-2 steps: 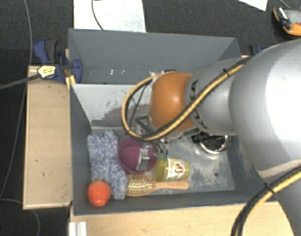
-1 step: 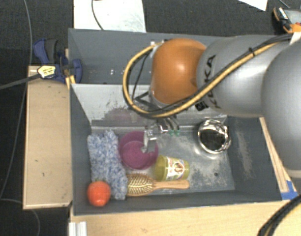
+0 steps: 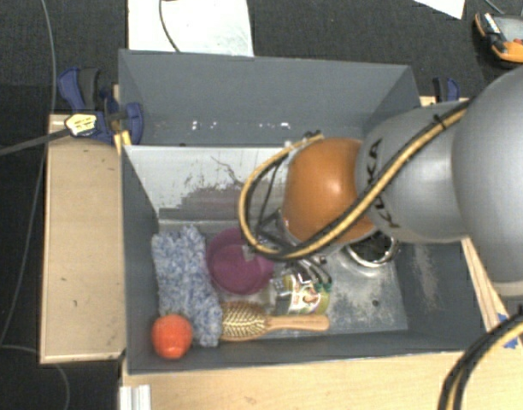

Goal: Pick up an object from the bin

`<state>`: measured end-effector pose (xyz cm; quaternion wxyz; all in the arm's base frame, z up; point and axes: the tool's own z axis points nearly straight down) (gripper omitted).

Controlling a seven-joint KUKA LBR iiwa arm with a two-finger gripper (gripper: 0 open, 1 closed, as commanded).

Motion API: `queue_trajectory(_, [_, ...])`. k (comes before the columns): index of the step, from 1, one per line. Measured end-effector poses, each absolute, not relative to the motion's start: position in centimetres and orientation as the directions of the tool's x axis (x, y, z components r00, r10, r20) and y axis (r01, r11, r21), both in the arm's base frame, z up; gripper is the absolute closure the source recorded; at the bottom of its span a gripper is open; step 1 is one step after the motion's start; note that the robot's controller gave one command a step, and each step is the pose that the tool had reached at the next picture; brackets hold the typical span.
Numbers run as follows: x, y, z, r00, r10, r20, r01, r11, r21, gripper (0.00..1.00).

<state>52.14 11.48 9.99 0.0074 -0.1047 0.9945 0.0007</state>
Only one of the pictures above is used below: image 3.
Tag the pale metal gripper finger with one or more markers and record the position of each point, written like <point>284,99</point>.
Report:
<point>282,302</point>
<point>304,279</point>

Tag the round printed green tin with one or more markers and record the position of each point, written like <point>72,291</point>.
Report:
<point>306,301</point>

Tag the wooden hairbrush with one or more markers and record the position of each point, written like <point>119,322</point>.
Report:
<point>261,322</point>

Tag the purple plastic cup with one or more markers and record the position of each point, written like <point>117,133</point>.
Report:
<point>236,267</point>

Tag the shiny silver metal cup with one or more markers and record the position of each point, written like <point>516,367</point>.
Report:
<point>372,252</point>

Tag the blue and white fluffy cloth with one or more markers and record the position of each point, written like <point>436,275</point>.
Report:
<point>182,280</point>

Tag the orange ball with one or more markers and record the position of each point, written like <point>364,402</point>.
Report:
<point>172,335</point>

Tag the grey metal bin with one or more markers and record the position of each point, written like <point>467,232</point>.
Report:
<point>253,96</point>

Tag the pale wood board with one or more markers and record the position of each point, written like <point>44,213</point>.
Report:
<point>84,246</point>

